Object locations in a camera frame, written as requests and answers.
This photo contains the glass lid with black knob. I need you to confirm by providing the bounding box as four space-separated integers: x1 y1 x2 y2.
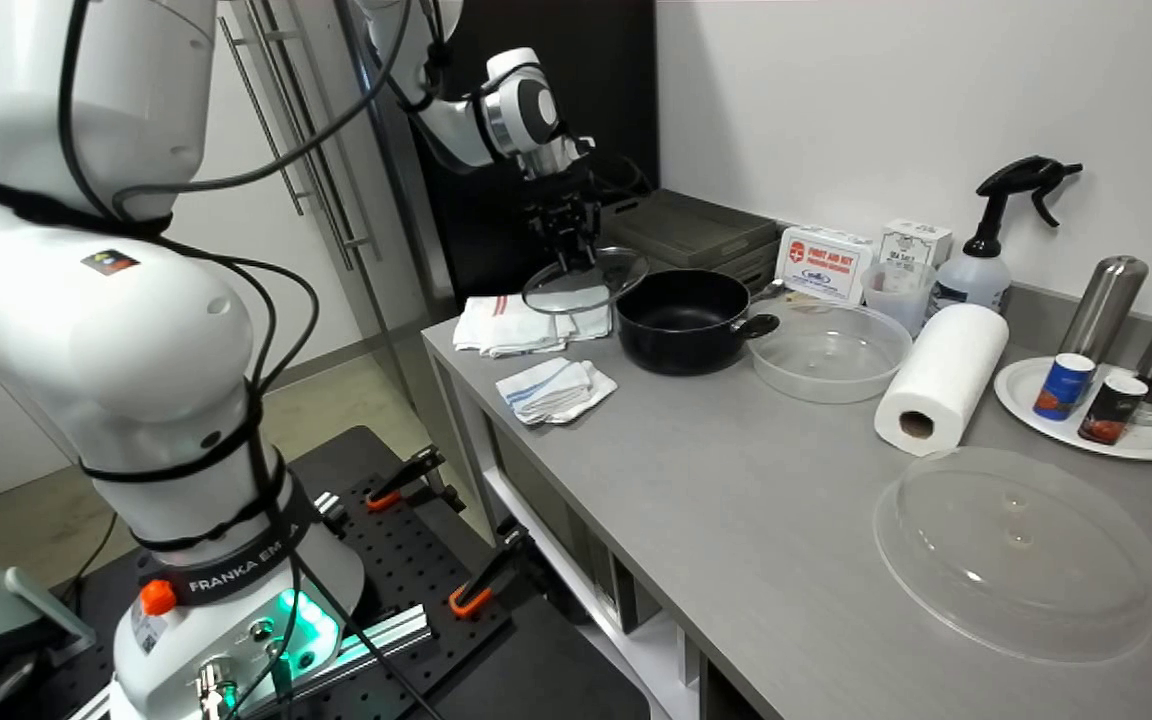
515 253 641 320

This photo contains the small white box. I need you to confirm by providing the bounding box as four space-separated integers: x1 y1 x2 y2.
871 216 958 309

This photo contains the spray bottle with black trigger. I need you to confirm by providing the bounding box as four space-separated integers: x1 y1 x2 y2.
928 151 1087 314

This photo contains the white paper towel roll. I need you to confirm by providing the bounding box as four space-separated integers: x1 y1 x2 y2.
871 301 1011 460

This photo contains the small dark spice container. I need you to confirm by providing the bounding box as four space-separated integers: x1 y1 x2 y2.
1074 366 1152 448

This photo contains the red and white card box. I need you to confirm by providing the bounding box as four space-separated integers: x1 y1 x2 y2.
770 218 879 309

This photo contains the silver vertical door handle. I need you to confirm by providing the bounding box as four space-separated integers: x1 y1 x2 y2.
251 0 381 265
217 2 312 216

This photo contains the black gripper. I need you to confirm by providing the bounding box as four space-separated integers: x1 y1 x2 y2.
528 156 647 274

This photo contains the white towel with red stripe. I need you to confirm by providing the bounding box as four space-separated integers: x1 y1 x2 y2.
447 289 617 358

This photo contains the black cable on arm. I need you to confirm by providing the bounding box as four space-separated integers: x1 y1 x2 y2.
51 0 447 720

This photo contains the white towel with blue stripes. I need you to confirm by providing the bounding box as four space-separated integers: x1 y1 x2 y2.
492 351 620 432

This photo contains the black cooking pot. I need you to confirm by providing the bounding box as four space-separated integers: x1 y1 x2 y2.
613 266 785 380

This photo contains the dark grey flat tray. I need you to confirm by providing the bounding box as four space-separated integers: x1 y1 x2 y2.
595 182 787 291

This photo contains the clear plastic dome cover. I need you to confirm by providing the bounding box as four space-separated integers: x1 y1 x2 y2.
869 443 1152 667

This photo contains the black robot table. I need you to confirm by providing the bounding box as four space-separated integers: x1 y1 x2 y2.
0 422 660 720

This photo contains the aluminium mounting rail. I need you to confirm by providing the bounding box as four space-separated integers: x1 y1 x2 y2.
286 598 440 695

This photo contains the small blue label container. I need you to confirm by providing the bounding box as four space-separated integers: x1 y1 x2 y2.
1026 348 1098 422

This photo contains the orange handled clamp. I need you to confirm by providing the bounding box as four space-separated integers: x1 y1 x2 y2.
354 443 447 515
444 522 532 625

